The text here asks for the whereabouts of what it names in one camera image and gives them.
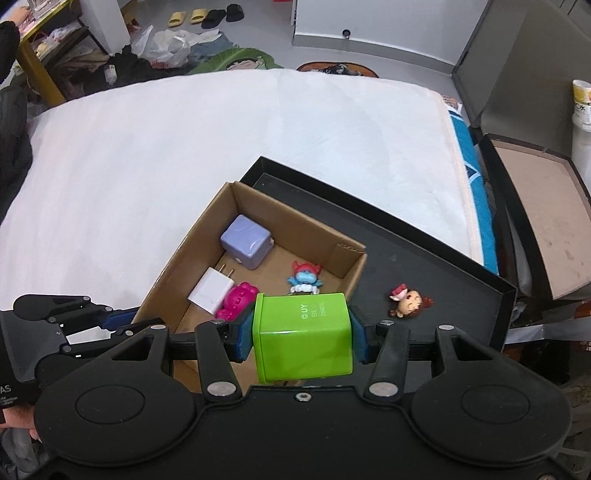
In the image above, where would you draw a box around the black shallow tray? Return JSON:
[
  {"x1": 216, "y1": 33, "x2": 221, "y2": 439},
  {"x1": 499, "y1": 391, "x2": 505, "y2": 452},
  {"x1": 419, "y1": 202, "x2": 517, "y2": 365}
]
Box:
[{"x1": 240, "y1": 155, "x2": 517, "y2": 355}]

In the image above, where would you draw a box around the pile of dark clothes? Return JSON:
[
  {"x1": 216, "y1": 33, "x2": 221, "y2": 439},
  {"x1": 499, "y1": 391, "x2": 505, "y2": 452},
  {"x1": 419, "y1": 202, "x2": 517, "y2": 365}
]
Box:
[{"x1": 59, "y1": 44, "x2": 155, "y2": 95}]

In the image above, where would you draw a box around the white wall charger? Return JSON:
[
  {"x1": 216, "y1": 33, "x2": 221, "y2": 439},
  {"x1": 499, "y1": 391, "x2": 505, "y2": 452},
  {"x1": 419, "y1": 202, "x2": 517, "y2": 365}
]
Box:
[{"x1": 187, "y1": 264, "x2": 238, "y2": 318}]

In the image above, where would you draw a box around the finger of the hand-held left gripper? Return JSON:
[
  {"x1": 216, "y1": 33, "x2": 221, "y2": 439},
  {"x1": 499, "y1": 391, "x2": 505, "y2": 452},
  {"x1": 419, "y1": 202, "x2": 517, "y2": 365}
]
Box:
[
  {"x1": 13, "y1": 294, "x2": 140, "y2": 331},
  {"x1": 58, "y1": 318, "x2": 163, "y2": 360}
]

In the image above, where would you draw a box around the green cube charger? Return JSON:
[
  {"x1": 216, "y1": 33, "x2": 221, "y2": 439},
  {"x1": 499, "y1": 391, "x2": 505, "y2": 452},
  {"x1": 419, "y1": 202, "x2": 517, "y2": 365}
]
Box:
[{"x1": 252, "y1": 292, "x2": 354, "y2": 384}]

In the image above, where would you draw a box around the white plastic container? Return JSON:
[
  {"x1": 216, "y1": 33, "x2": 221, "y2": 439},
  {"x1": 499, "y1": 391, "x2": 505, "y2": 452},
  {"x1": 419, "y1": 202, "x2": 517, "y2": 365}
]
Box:
[{"x1": 571, "y1": 119, "x2": 591, "y2": 182}]

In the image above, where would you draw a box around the blue patterned bed sheet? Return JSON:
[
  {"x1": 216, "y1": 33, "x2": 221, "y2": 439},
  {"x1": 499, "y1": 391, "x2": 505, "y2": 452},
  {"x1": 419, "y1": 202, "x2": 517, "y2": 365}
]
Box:
[{"x1": 442, "y1": 96, "x2": 505, "y2": 278}]

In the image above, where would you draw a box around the green cartoon rug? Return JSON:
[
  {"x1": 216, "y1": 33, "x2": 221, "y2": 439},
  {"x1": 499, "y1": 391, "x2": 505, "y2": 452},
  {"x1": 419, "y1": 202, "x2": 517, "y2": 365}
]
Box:
[{"x1": 188, "y1": 46, "x2": 283, "y2": 75}]

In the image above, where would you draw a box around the purple cube charger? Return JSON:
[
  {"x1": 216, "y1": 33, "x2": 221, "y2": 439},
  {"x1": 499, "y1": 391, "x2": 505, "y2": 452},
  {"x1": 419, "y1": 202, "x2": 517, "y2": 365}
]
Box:
[{"x1": 220, "y1": 215, "x2": 274, "y2": 271}]

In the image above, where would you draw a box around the person's left hand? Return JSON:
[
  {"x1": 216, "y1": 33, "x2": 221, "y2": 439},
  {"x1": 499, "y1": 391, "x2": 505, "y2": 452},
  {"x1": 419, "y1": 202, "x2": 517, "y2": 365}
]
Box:
[{"x1": 0, "y1": 406, "x2": 40, "y2": 442}]

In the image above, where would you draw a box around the black box with cardboard inside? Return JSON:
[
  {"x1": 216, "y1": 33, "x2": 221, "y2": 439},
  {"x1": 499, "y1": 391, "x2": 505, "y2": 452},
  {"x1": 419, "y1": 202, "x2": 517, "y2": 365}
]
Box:
[{"x1": 478, "y1": 133, "x2": 591, "y2": 302}]

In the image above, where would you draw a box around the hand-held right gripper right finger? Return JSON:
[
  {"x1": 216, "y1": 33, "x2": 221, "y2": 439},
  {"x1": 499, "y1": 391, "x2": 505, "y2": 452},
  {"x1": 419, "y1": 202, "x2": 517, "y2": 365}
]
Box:
[{"x1": 348, "y1": 305, "x2": 505, "y2": 402}]

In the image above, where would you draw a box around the grey upright panel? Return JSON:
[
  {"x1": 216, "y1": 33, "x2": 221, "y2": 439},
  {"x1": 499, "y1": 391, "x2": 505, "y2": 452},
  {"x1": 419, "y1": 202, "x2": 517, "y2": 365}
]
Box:
[{"x1": 451, "y1": 0, "x2": 591, "y2": 155}]

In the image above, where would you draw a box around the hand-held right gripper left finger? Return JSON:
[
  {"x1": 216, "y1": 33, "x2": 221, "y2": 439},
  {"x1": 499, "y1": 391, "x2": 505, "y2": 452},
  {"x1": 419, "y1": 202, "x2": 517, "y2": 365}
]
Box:
[{"x1": 106, "y1": 302, "x2": 256, "y2": 402}]

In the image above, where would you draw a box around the white plastic bag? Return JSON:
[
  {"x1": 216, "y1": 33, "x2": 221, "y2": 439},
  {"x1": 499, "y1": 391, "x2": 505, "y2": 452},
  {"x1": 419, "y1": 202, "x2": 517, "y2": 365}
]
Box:
[{"x1": 131, "y1": 25, "x2": 193, "y2": 68}]

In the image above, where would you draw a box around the yellow shelf frame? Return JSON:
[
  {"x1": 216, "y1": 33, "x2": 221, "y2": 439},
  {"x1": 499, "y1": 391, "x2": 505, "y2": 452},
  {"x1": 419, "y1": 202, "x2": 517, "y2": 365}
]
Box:
[{"x1": 13, "y1": 0, "x2": 84, "y2": 108}]

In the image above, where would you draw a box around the blue figurine with red horns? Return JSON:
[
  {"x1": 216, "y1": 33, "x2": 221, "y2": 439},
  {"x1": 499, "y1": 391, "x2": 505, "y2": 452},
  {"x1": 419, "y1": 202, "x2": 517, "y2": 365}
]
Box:
[{"x1": 287, "y1": 261, "x2": 324, "y2": 296}]

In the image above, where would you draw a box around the brown-haired doll figurine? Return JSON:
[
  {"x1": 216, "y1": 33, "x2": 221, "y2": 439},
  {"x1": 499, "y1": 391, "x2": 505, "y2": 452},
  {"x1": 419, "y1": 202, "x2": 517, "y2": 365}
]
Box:
[{"x1": 388, "y1": 284, "x2": 435, "y2": 319}]

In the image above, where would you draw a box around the brown cardboard box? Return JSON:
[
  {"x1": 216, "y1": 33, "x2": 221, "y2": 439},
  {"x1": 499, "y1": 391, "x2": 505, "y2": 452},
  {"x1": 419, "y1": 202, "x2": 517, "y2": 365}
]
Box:
[{"x1": 131, "y1": 181, "x2": 368, "y2": 398}]

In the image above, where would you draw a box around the white cabinet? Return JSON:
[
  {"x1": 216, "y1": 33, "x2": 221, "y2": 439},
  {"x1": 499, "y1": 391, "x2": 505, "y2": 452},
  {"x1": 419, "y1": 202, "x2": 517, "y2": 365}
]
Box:
[{"x1": 291, "y1": 0, "x2": 465, "y2": 75}]

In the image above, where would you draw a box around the pink bear toy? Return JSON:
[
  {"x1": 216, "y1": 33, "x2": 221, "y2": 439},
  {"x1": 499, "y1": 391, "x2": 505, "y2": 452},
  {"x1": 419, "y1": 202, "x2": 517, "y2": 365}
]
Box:
[{"x1": 215, "y1": 282, "x2": 259, "y2": 322}]

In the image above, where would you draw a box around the dark mat with orange border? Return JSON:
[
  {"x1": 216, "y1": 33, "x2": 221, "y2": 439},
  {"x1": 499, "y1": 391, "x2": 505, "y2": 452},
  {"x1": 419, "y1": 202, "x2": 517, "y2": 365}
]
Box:
[{"x1": 295, "y1": 61, "x2": 380, "y2": 79}]

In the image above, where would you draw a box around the white and yellow can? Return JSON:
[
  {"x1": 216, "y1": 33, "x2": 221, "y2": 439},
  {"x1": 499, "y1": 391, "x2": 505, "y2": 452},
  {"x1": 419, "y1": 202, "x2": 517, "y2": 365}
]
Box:
[{"x1": 571, "y1": 79, "x2": 591, "y2": 126}]

